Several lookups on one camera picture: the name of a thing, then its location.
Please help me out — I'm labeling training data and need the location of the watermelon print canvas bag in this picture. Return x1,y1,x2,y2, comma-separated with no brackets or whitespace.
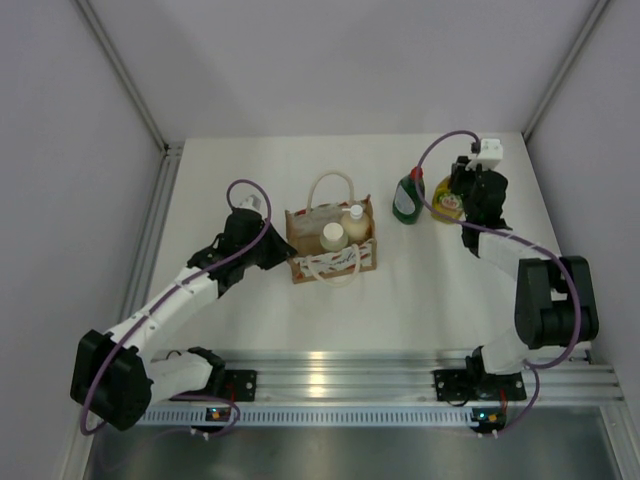
285,170,377,288

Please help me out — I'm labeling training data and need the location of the yellow dish soap bottle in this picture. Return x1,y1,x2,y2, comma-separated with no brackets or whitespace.
431,176,464,224

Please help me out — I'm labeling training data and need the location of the green dish soap bottle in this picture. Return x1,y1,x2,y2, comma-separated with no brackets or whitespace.
392,167,425,225

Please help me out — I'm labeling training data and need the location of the white pump lotion bottle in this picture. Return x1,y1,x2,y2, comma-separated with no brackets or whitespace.
340,203,371,243

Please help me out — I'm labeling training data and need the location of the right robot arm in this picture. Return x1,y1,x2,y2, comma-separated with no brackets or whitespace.
436,156,599,402

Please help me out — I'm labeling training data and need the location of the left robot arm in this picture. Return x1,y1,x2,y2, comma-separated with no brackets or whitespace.
70,208,297,436

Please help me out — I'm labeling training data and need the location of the white cap cream bottle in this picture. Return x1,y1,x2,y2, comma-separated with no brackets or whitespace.
320,222,349,252

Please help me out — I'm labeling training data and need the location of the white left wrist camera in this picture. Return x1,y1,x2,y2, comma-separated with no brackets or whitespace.
239,194,262,212

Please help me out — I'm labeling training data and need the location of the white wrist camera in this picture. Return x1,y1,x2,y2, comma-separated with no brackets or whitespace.
467,138,504,170
239,194,262,212

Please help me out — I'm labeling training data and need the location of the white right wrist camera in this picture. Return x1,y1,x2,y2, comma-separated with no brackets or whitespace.
467,138,504,170

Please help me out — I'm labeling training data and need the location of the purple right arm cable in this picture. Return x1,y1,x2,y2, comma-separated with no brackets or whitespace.
415,130,584,370

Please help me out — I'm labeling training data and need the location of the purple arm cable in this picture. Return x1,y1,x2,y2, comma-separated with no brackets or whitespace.
80,178,274,435
415,130,584,370

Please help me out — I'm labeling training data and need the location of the aluminium frame post left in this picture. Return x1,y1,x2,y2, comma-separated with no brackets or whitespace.
74,0,169,151

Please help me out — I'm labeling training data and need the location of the aluminium frame post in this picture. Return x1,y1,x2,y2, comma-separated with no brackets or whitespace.
521,0,615,144
74,0,169,151

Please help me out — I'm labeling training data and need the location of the aluminium mounting rail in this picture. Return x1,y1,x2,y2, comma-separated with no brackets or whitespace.
218,349,624,406

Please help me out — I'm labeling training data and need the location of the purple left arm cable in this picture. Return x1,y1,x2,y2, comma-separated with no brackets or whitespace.
80,178,274,435

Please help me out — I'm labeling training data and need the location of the white slotted cable duct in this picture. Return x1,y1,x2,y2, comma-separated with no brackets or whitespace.
138,405,486,427

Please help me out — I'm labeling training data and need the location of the aluminium frame post right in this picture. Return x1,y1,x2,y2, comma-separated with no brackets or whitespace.
521,0,615,144

